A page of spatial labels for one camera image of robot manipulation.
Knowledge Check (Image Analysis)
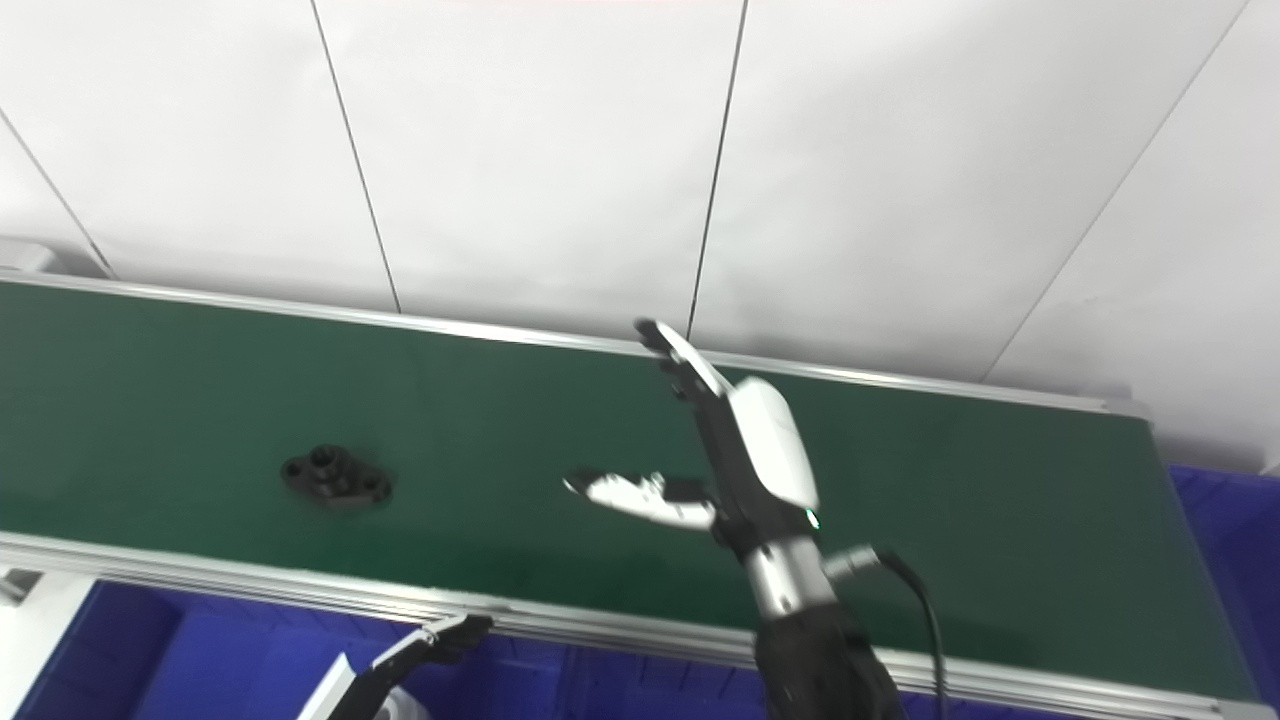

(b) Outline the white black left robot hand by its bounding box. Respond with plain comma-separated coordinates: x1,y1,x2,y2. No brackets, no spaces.
295,614,495,720

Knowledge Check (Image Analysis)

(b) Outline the black flanged part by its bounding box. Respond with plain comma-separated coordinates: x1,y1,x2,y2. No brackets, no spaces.
280,444,394,512

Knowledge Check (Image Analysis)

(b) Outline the blue plastic bin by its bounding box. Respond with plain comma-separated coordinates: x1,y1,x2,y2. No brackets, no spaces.
1165,462,1280,703
560,640,1131,720
15,578,573,720

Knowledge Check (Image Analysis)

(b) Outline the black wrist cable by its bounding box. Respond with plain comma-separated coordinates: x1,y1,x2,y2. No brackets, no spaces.
822,545,950,720

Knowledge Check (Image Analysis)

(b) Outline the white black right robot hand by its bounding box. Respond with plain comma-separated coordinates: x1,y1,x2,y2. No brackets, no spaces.
563,318,824,559

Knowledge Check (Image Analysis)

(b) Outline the green conveyor belt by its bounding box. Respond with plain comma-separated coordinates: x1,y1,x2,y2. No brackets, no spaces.
0,281,1259,701
0,268,1280,720

